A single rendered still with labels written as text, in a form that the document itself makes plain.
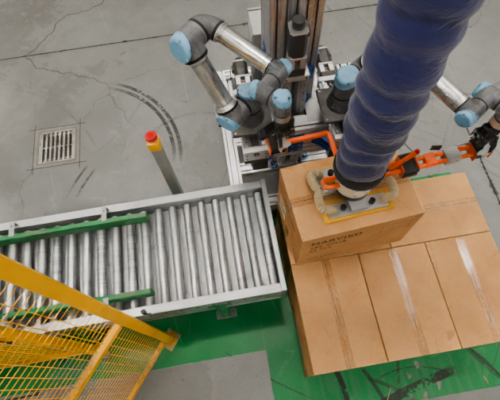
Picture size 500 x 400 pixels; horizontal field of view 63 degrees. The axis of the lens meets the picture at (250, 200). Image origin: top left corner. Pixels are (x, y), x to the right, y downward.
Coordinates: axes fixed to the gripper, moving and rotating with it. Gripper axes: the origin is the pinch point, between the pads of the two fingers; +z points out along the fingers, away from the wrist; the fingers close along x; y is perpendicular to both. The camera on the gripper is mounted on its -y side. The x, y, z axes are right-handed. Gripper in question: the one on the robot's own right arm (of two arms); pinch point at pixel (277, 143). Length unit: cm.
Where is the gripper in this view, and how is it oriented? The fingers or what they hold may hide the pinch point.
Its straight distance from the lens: 197.1
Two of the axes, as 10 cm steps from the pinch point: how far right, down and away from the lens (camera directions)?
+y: 9.7, -2.4, 0.4
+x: -2.3, -8.8, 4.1
